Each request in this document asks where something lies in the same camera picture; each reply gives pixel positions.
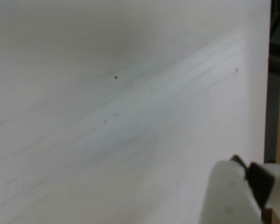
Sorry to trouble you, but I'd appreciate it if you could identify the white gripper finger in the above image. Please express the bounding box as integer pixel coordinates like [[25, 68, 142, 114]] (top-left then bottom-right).
[[200, 154, 262, 224], [248, 162, 280, 210]]

